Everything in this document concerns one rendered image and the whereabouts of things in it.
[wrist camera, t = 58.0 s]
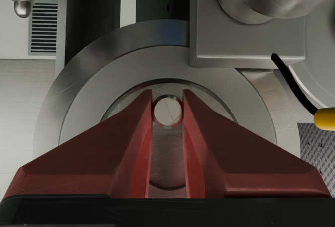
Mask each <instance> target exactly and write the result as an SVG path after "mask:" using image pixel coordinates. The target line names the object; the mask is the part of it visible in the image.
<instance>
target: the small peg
mask: <svg viewBox="0 0 335 227"><path fill-rule="evenodd" d="M183 117H184V107H183V102H182V101H181V99H180V98H178V97H177V96H175V95H171V94H164V95H161V96H159V97H157V98H156V99H155V100H154V101H153V103H152V106H151V118H152V120H153V122H154V123H155V124H156V125H157V126H159V127H161V128H164V129H172V128H175V127H177V126H178V125H180V124H181V123H182V121H183Z"/></svg>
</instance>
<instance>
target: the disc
mask: <svg viewBox="0 0 335 227"><path fill-rule="evenodd" d="M164 44H173V45H183V46H189V47H190V21H185V20H176V19H158V20H148V21H142V22H138V23H134V24H130V25H127V26H123V27H121V28H118V29H116V30H113V31H111V32H109V33H107V34H105V35H103V36H101V37H100V38H98V39H96V40H95V41H93V42H92V43H90V44H89V45H88V46H86V47H85V48H84V49H82V50H81V51H80V52H79V53H78V54H77V55H76V56H74V57H73V58H72V59H71V60H70V61H69V63H68V64H67V65H66V66H65V67H64V68H63V70H62V71H61V72H60V73H59V75H58V76H57V78H56V79H55V80H54V82H53V84H52V85H51V87H50V89H49V91H48V93H47V95H46V97H45V99H44V101H43V103H42V106H41V109H40V111H39V115H38V118H37V122H36V126H35V131H34V137H33V150H32V159H33V160H34V159H36V158H38V157H40V156H41V155H43V154H45V153H47V152H49V151H50V150H52V149H54V148H56V147H57V146H58V142H59V135H60V131H61V126H62V123H63V120H64V117H65V115H66V112H67V110H68V108H69V106H70V104H71V102H72V100H73V98H74V97H75V95H76V94H77V92H78V91H79V89H80V88H81V87H82V86H83V84H84V83H85V82H86V81H87V80H88V79H89V78H90V77H91V76H92V75H93V74H94V73H95V72H96V71H97V70H98V69H100V68H101V67H102V66H104V65H105V64H106V63H108V62H110V61H111V60H113V59H114V58H116V57H118V56H120V55H122V54H125V53H127V52H129V51H132V50H135V49H139V48H142V47H147V46H153V45H164ZM237 69H238V70H239V71H240V72H241V73H242V74H243V75H244V76H245V77H246V78H247V79H248V80H249V81H250V82H251V83H252V84H253V86H254V87H255V88H256V89H257V91H258V92H259V94H260V95H261V97H262V99H263V100H264V102H265V104H266V106H267V108H268V110H269V113H270V115H271V118H272V121H273V124H274V128H275V132H276V138H277V146H278V147H280V148H282V149H284V150H285V151H287V152H289V153H291V154H293V155H294V156H296V157H298V158H300V138H299V131H298V126H297V121H296V118H295V114H294V111H293V108H292V105H291V103H290V101H289V98H288V96H287V94H286V92H285V90H284V88H283V87H282V85H281V83H280V81H279V80H278V78H277V77H276V75H275V74H274V73H273V71H272V70H271V69H262V68H237Z"/></svg>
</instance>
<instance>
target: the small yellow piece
mask: <svg viewBox="0 0 335 227"><path fill-rule="evenodd" d="M271 60H272V61H273V62H274V63H275V65H276V66H277V67H278V69H279V70H280V72H281V73H282V75H283V76H284V78H285V80H286V82H287V83H288V85H289V87H290V88H291V90H292V92H293V93H294V95H295V96H296V97H297V99H298V100H299V101H300V103H301V104H302V105H303V106H304V107H305V108H306V109H307V110H308V112H310V113H311V114H312V115H313V116H314V123H315V125H316V126H317V127H318V128H319V129H321V130H330V131H335V107H329V108H320V109H317V108H316V107H315V106H314V105H313V104H312V103H311V102H310V101H309V100H308V99H307V97H306V96H305V95H304V93H303V92H302V91H301V89H300V88H299V86H298V84H297V83H296V81H295V80H294V78H293V76H292V74H291V73H290V71H289V70H288V68H287V67H286V65H285V64H284V62H283V61H282V60H281V59H280V57H279V56H278V55H277V54H276V53H272V55H271Z"/></svg>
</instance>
